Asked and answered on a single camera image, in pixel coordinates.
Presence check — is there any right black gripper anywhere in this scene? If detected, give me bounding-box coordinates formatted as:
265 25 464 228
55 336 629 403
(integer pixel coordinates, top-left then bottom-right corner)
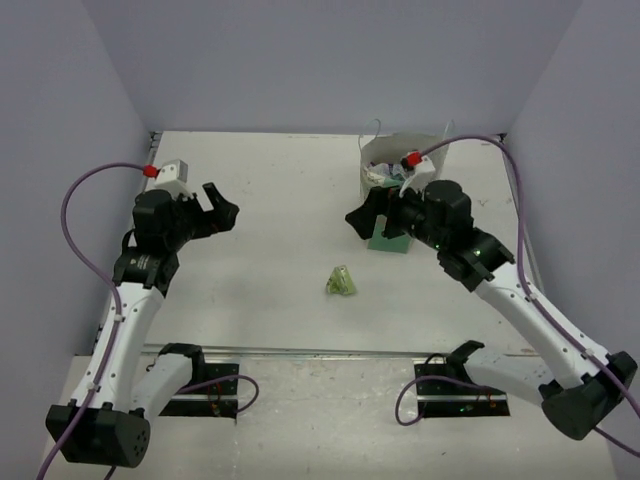
345 178 448 253

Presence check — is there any purple snack packet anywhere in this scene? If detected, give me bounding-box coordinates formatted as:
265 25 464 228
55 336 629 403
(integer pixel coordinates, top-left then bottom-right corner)
365 162 411 184

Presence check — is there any small green wrapper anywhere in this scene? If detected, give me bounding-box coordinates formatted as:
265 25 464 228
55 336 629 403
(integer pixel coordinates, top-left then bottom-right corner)
326 265 357 296

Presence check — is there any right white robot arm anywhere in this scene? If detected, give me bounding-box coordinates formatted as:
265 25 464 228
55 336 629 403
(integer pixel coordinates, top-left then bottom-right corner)
345 180 638 440

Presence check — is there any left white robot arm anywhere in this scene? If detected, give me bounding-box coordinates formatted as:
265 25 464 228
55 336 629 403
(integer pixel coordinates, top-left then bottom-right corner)
45 183 239 468

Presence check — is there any green paper bag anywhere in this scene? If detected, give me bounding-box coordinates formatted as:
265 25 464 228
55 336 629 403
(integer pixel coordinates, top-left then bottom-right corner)
358 119 456 254

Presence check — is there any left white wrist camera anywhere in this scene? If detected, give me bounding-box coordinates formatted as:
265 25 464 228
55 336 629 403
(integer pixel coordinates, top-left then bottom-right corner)
153 159 191 197

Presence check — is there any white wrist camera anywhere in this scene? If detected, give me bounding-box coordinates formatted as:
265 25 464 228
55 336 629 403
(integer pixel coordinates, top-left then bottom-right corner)
153 159 191 197
400 151 436 193

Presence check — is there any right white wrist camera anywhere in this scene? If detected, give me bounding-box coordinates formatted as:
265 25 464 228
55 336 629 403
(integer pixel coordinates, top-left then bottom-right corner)
400 151 436 193

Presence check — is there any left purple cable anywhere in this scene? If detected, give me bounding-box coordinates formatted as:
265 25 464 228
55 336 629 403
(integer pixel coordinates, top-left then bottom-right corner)
34 162 156 480

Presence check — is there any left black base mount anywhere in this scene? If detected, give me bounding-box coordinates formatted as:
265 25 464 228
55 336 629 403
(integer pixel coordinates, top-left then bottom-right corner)
154 360 240 419

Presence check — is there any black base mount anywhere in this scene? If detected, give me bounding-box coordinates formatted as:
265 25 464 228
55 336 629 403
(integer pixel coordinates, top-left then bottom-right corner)
154 360 240 419
414 354 511 419

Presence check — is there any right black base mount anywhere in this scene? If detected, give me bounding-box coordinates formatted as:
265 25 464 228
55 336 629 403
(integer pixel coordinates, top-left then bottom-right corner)
414 354 511 419

